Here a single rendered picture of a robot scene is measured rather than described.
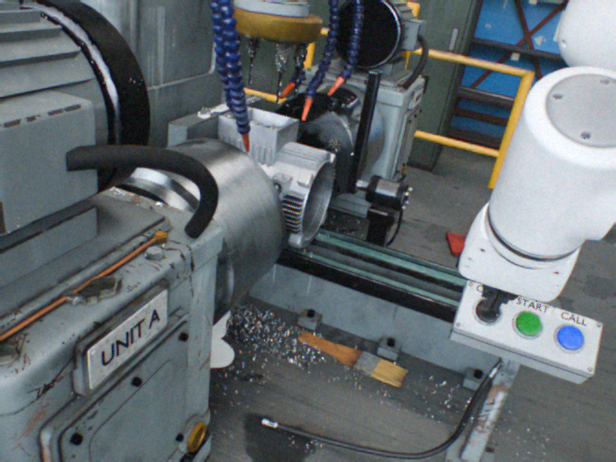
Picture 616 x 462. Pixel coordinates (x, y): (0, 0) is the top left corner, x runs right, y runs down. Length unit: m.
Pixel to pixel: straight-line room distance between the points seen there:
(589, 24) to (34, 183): 0.44
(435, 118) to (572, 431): 3.36
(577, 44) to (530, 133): 0.16
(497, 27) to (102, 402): 5.70
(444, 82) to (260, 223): 3.46
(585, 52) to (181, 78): 0.79
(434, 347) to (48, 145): 0.78
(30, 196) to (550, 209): 0.35
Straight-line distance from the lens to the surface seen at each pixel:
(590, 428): 1.05
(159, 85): 1.06
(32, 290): 0.46
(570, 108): 0.38
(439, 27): 4.09
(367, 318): 1.01
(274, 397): 0.89
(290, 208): 0.95
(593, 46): 0.51
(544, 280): 0.55
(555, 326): 0.73
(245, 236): 0.70
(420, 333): 1.00
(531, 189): 0.40
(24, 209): 0.39
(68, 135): 0.40
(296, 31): 0.91
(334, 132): 1.20
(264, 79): 4.55
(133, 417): 0.54
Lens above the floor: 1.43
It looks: 27 degrees down
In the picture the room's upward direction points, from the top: 9 degrees clockwise
